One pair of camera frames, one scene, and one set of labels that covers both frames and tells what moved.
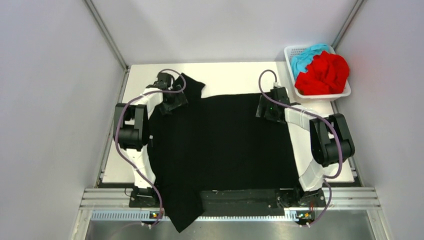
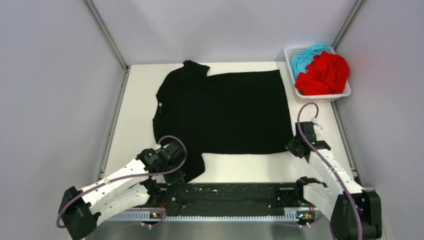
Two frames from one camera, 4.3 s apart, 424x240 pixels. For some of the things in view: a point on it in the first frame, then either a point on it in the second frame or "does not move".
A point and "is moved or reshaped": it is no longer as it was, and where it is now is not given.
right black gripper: (263, 104) → (291, 148)
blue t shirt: (300, 61) does not move
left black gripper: (180, 100) → (177, 177)
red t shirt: (327, 75) does not move
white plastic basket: (290, 52) does not move
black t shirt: (217, 143) is moved or reshaped
